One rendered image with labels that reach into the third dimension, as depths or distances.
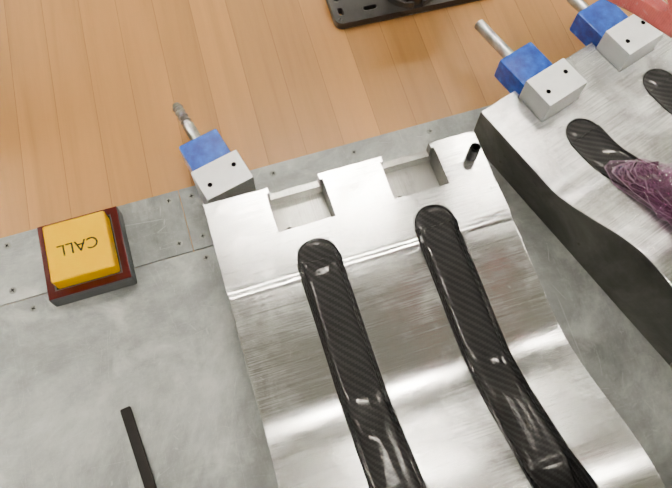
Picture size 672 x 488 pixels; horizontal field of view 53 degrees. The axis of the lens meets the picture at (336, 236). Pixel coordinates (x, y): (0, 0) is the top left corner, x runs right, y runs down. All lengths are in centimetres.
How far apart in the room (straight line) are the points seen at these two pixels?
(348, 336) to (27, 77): 48
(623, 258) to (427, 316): 19
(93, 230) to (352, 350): 28
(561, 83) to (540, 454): 36
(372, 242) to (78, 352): 30
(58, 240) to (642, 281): 54
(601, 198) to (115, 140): 50
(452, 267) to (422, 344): 8
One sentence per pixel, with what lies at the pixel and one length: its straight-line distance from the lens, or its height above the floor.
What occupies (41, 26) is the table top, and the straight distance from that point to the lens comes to 89.
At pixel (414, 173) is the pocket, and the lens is 65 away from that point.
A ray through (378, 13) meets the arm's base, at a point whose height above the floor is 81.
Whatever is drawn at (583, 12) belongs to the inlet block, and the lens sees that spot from 80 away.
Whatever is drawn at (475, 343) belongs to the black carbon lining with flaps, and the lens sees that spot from 58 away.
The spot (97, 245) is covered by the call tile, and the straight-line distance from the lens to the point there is 67.
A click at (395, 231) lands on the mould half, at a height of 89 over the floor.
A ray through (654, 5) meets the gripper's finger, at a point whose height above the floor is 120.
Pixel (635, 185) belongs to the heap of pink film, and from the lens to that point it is 68.
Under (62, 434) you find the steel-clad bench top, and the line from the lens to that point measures 68.
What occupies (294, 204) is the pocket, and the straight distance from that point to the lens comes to 63.
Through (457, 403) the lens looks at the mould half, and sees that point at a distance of 56.
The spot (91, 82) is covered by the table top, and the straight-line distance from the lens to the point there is 82.
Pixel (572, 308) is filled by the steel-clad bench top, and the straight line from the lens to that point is 70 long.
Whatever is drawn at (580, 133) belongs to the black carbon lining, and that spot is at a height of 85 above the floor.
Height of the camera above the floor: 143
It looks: 68 degrees down
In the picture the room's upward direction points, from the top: 3 degrees clockwise
